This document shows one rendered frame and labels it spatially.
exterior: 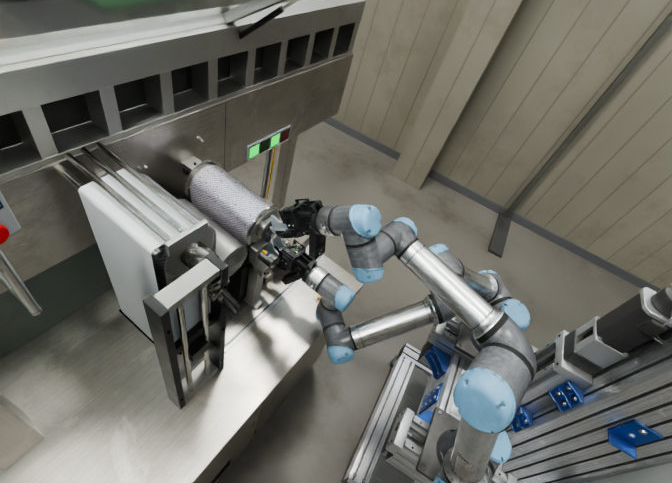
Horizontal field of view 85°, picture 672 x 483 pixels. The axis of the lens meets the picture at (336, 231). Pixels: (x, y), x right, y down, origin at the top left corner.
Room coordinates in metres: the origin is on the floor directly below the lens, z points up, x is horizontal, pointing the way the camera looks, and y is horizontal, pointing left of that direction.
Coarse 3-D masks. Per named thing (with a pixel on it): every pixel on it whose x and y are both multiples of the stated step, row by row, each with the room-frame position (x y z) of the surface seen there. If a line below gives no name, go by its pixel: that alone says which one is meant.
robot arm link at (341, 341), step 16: (416, 304) 0.70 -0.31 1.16; (432, 304) 0.70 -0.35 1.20; (368, 320) 0.64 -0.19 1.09; (384, 320) 0.64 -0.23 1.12; (400, 320) 0.65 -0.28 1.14; (416, 320) 0.66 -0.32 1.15; (432, 320) 0.67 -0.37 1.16; (448, 320) 0.69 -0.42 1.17; (336, 336) 0.57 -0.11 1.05; (352, 336) 0.58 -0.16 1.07; (368, 336) 0.59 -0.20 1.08; (384, 336) 0.60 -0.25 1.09; (336, 352) 0.53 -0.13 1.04; (352, 352) 0.54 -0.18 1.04
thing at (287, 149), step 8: (296, 136) 1.66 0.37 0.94; (288, 144) 1.62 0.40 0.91; (280, 152) 1.63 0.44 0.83; (288, 152) 1.62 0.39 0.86; (280, 160) 1.63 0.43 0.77; (288, 160) 1.63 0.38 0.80; (280, 168) 1.63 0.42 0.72; (288, 168) 1.64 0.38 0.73; (280, 176) 1.62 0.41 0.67; (288, 176) 1.66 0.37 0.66; (280, 184) 1.62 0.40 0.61; (280, 192) 1.62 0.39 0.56; (272, 200) 1.63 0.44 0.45; (280, 200) 1.62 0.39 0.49
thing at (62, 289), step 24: (72, 264) 0.47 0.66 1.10; (96, 264) 0.52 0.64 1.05; (48, 288) 0.40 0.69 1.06; (72, 288) 0.45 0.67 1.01; (96, 288) 0.50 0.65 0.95; (0, 312) 0.30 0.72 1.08; (24, 312) 0.33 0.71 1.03; (48, 312) 0.37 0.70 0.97; (72, 312) 0.42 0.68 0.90; (0, 336) 0.27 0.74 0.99; (24, 336) 0.30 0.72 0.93
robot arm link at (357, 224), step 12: (360, 204) 0.66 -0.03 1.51; (336, 216) 0.62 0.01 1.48; (348, 216) 0.61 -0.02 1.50; (360, 216) 0.60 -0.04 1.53; (372, 216) 0.62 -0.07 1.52; (336, 228) 0.61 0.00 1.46; (348, 228) 0.60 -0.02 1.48; (360, 228) 0.59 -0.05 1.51; (372, 228) 0.60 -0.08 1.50; (348, 240) 0.59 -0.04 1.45; (360, 240) 0.59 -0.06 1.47
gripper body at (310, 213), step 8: (296, 200) 0.73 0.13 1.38; (320, 200) 0.69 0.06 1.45; (288, 208) 0.68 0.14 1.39; (296, 208) 0.67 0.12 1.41; (304, 208) 0.68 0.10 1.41; (312, 208) 0.66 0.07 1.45; (320, 208) 0.68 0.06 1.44; (288, 216) 0.66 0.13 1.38; (296, 216) 0.66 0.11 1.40; (304, 216) 0.66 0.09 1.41; (312, 216) 0.65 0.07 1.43; (288, 224) 0.66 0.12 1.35; (296, 224) 0.65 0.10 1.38; (304, 224) 0.66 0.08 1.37; (312, 224) 0.63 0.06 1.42; (296, 232) 0.65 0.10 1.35; (304, 232) 0.65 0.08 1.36
